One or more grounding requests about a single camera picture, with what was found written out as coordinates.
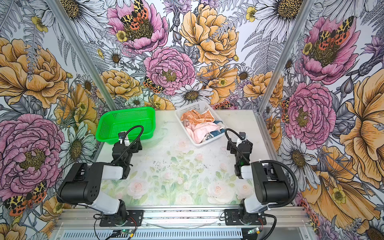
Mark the green plastic basket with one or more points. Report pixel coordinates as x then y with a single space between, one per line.
114 122

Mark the right aluminium frame post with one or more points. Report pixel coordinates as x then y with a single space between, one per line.
291 40

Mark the aluminium frame post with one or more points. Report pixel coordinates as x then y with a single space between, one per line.
291 40
76 42

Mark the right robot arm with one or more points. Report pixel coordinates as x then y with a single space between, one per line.
275 184

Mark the pink towel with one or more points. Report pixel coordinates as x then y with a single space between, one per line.
198 132

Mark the orange patterned towel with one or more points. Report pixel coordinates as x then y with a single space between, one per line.
194 117

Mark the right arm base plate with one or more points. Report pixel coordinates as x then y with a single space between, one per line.
235 218

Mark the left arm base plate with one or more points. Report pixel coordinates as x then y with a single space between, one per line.
134 219

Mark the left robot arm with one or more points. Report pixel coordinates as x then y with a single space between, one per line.
82 184

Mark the white plastic basket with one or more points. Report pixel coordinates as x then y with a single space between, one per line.
200 106

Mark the aluminium front rail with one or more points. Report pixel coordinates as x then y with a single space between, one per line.
184 217

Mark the left aluminium frame post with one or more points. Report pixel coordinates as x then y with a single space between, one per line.
76 42

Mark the white ventilated cable duct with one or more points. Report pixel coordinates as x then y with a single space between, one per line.
153 234

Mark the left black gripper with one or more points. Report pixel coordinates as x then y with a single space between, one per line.
129 142

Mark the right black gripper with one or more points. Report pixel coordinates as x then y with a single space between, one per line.
237 144

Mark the blue white patterned towel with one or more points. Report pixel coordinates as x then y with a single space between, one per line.
215 133

